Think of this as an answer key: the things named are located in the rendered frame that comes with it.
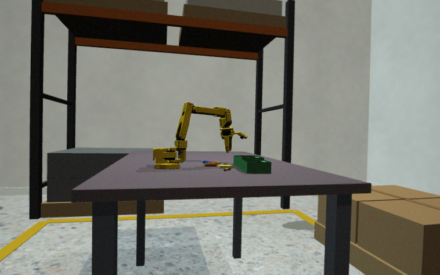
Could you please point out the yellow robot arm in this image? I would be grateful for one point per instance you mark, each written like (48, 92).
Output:
(162, 154)

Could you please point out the green rack of bins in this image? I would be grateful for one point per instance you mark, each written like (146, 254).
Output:
(252, 163)

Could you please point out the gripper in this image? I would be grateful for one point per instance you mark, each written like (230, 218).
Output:
(227, 133)

